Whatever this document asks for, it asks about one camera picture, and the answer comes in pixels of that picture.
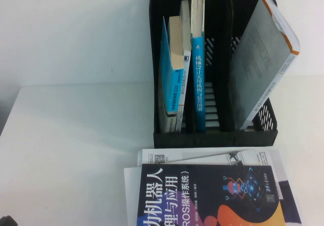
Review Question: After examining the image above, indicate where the black plastic book stand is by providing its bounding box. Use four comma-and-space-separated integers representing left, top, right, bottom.
148, 0, 279, 148

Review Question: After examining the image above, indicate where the thin white paperback book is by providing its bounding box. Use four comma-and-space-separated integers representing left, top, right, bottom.
174, 0, 192, 133

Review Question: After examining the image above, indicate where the white book with orange edge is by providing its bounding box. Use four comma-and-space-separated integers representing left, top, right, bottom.
229, 0, 301, 131

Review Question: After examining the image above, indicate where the blue and grey paperback book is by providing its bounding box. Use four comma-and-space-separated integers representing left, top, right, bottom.
157, 15, 187, 132

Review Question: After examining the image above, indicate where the dark robot textbook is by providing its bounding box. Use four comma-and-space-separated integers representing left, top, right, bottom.
136, 163, 286, 226

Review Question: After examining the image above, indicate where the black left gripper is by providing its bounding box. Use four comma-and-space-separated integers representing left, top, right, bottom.
0, 214, 18, 226

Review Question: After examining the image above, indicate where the blue hardcover book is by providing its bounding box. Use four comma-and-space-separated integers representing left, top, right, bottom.
190, 0, 207, 132

